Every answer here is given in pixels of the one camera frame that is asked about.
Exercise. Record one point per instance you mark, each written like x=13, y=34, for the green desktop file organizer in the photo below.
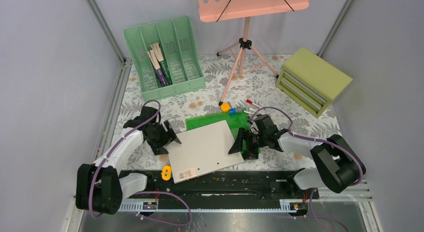
x=176, y=40

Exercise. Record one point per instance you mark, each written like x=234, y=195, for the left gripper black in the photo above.
x=168, y=136

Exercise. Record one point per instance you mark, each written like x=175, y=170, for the yellow toy block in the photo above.
x=225, y=107

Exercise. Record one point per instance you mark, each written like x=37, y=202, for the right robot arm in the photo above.
x=336, y=164

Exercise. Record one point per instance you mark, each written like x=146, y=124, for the orange blue green block stack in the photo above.
x=166, y=173

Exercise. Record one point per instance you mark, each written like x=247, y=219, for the green plastic folder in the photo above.
x=234, y=123

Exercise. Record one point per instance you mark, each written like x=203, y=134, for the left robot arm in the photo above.
x=99, y=187

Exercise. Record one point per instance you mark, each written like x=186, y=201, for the yellow-green drawer cabinet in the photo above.
x=311, y=82

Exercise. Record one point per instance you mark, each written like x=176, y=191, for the floral table mat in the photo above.
x=257, y=86

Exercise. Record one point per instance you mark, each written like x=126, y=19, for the white binder folder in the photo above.
x=202, y=151

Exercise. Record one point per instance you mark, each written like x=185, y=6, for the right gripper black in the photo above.
x=251, y=153

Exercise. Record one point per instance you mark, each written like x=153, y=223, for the pink music stand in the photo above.
x=218, y=10

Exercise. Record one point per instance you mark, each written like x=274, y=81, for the purple Treehouse book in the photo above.
x=158, y=69

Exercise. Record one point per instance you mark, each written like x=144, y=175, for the blue grey toy piece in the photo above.
x=235, y=110

